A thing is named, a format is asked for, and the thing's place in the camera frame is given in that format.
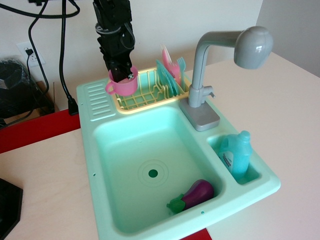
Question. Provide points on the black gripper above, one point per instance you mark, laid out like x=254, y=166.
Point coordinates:
x=116, y=45

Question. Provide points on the pink plastic cup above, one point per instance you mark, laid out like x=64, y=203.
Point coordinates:
x=125, y=87

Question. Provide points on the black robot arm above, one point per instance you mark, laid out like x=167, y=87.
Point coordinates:
x=112, y=13

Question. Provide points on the yellow drying rack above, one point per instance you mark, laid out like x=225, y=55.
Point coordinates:
x=150, y=93

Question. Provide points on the mint green toy sink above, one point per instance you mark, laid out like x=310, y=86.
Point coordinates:
x=138, y=162

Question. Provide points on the teal plastic plate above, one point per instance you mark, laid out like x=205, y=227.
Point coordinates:
x=167, y=79

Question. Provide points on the pink plastic fork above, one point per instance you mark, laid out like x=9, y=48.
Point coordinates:
x=174, y=69

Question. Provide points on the teal plastic fork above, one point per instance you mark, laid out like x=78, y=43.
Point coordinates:
x=182, y=66

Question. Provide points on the black bag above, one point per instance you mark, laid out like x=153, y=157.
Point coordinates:
x=19, y=93

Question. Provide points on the red board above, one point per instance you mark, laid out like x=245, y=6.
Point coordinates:
x=37, y=129

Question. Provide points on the grey toy faucet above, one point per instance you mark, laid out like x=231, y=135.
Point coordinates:
x=251, y=49

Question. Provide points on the blue detergent bottle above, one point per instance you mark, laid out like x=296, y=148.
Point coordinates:
x=235, y=152

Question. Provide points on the purple toy eggplant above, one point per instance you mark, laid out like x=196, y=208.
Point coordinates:
x=200, y=191

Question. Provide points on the white wall outlet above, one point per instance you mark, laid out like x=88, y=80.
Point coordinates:
x=33, y=59

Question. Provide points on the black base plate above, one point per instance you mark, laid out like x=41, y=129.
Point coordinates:
x=11, y=198

